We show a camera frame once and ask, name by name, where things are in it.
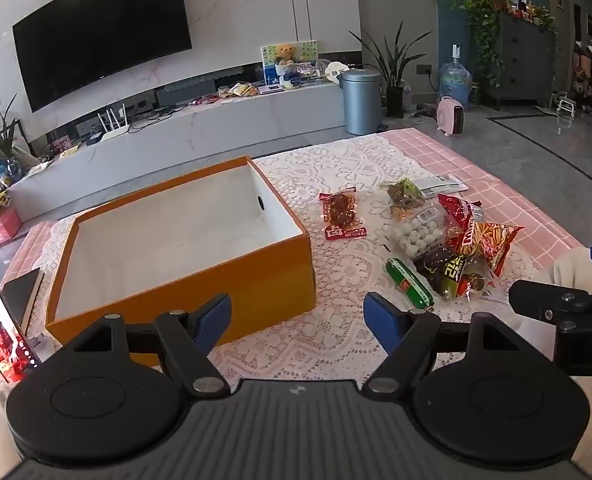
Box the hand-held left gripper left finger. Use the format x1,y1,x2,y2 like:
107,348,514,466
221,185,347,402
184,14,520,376
61,294,233,397

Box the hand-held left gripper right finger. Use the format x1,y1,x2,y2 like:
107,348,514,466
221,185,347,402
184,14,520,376
363,291,531,395

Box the green sausage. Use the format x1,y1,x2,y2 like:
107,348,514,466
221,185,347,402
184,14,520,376
385,257,435,310

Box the orange cardboard box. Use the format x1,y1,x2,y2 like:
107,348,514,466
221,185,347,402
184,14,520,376
45,156,317,361

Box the orange stick snack bag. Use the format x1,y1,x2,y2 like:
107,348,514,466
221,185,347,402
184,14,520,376
463,220,525,278

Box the dark green snack packet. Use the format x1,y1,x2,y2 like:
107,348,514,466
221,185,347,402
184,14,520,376
438,255,497,302

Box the dark foil snack packet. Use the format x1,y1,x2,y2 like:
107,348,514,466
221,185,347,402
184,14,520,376
415,244,469,297

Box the clear packet of white balls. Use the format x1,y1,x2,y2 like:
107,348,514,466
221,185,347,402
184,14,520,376
390,204,452,257

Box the red crinkled snack bag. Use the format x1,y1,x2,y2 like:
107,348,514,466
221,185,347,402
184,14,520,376
436,193,483,243

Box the red label braised snack packet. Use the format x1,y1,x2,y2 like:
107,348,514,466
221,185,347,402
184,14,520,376
319,186,368,242

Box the pink checked tablecloth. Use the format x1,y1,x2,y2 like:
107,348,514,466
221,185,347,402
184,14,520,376
0,127,589,401

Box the white step stool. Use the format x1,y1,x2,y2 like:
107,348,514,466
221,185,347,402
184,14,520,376
554,91,578,118

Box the white marble TV console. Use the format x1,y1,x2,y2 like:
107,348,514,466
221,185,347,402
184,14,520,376
6,77,349,223

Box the plush toy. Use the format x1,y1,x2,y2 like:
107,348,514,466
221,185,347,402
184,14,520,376
570,37,592,98

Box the pink space heater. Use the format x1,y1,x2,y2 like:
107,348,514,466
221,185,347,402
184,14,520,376
437,96,466,137

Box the dark grey cabinet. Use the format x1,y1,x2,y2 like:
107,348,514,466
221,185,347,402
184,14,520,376
496,10,559,111

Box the white router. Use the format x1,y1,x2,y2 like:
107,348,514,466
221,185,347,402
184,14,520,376
97,102,131,142

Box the smartphone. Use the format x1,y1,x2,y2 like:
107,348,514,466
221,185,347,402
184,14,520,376
0,284,43,385

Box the grey-blue trash can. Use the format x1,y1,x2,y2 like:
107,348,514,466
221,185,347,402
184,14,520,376
342,67,383,137

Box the long-leaf potted plant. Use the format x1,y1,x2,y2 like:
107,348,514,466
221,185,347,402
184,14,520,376
350,20,434,118

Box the blue water jug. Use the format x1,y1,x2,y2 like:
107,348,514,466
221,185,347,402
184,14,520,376
438,44,473,107

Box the yellow snack packets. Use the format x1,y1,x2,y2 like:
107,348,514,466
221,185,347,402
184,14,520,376
218,81,260,99

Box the trailing green plant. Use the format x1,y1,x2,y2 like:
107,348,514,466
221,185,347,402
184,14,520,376
448,0,559,101

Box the black television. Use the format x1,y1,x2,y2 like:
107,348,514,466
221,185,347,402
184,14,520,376
12,0,193,113

